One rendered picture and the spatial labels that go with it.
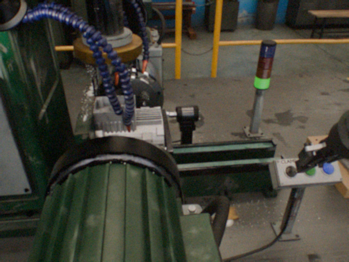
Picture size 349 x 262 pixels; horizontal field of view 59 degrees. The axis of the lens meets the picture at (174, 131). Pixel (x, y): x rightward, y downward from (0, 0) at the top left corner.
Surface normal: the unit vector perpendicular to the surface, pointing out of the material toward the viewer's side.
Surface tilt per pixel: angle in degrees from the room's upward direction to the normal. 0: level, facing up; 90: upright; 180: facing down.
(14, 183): 90
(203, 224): 0
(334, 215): 0
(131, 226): 23
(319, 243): 0
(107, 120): 90
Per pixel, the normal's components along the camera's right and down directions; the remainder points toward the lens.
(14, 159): 0.11, 0.55
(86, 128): 0.00, -0.83
